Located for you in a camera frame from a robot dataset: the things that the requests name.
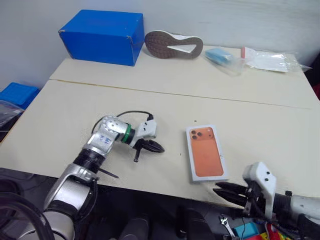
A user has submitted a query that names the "teal plastic block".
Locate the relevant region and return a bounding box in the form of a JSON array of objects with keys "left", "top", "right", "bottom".
[{"left": 233, "top": 221, "right": 259, "bottom": 237}]

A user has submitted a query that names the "small dark rounded shape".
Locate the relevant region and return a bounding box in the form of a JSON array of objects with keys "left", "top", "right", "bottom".
[{"left": 119, "top": 216, "right": 151, "bottom": 240}]

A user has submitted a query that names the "black chair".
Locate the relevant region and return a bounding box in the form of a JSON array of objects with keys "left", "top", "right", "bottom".
[{"left": 305, "top": 65, "right": 320, "bottom": 88}]

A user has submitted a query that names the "large dark rounded shape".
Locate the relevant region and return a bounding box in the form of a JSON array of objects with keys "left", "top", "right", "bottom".
[{"left": 175, "top": 204, "right": 214, "bottom": 240}]

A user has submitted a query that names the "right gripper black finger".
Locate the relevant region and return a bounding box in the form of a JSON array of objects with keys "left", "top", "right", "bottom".
[
  {"left": 215, "top": 181, "right": 250, "bottom": 196},
  {"left": 212, "top": 188, "right": 248, "bottom": 208}
]

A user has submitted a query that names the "thick black cable bundle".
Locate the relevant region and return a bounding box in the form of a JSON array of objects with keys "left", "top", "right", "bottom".
[{"left": 0, "top": 177, "right": 55, "bottom": 240}]

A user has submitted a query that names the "shoe with brown sole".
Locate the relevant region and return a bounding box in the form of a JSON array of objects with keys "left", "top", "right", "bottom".
[{"left": 144, "top": 30, "right": 204, "bottom": 60}]

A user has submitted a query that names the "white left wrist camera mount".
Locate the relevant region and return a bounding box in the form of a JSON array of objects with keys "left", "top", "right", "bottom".
[{"left": 129, "top": 118, "right": 159, "bottom": 148}]

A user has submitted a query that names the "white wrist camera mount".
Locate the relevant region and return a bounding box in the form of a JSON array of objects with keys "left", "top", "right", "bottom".
[
  {"left": 129, "top": 118, "right": 159, "bottom": 148},
  {"left": 241, "top": 161, "right": 278, "bottom": 219}
]

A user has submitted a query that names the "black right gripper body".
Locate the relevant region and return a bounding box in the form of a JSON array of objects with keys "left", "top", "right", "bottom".
[{"left": 244, "top": 179, "right": 267, "bottom": 218}]

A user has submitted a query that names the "silver wrench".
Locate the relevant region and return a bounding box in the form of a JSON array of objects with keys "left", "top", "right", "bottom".
[{"left": 219, "top": 214, "right": 236, "bottom": 238}]

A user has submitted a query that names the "yellow plastic block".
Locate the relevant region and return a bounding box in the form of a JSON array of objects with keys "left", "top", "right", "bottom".
[{"left": 259, "top": 230, "right": 285, "bottom": 240}]

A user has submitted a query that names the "dark bin with clear plastic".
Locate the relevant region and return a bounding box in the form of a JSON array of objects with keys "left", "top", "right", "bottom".
[{"left": 0, "top": 99, "right": 25, "bottom": 141}]

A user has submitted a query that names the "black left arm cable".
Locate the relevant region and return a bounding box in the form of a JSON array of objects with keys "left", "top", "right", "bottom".
[{"left": 91, "top": 110, "right": 154, "bottom": 134}]

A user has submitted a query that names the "clear bag with white contents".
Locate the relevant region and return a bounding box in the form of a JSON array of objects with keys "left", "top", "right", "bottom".
[{"left": 241, "top": 46, "right": 313, "bottom": 74}]

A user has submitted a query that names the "blue sponge in clear bag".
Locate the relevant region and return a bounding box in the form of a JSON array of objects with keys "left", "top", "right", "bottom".
[{"left": 204, "top": 47, "right": 245, "bottom": 76}]

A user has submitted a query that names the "blue cardboard shoe box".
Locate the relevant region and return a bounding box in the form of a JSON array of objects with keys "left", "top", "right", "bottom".
[{"left": 58, "top": 9, "right": 144, "bottom": 67}]

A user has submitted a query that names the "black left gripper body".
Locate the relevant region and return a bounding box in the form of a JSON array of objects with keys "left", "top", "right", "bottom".
[{"left": 130, "top": 138, "right": 149, "bottom": 163}]

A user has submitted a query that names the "white phone box lid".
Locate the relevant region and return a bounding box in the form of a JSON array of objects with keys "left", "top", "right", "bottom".
[{"left": 185, "top": 124, "right": 229, "bottom": 184}]

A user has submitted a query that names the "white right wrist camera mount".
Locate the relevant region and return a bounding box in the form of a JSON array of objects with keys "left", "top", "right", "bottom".
[{"left": 241, "top": 161, "right": 278, "bottom": 219}]

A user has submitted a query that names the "red and white toy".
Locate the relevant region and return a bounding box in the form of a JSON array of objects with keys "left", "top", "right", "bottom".
[{"left": 265, "top": 223, "right": 276, "bottom": 240}]

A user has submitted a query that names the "blue plastic crate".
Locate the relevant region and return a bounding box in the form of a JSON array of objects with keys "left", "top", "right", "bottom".
[{"left": 0, "top": 82, "right": 41, "bottom": 111}]

